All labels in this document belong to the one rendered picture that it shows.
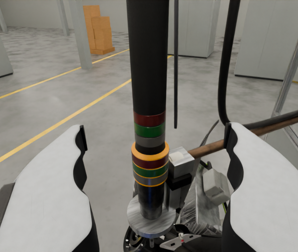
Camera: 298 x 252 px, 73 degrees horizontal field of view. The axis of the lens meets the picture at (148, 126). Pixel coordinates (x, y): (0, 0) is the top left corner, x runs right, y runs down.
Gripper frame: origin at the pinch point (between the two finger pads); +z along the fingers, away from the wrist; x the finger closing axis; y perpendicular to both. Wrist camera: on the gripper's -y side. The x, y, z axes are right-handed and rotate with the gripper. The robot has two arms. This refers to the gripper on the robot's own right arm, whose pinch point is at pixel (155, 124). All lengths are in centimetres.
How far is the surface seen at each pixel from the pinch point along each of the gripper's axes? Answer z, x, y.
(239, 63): 498, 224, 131
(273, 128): 16.6, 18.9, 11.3
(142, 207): 7.3, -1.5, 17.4
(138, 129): 7.1, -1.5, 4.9
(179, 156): 9.6, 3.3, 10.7
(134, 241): 16.1, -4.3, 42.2
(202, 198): 36, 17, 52
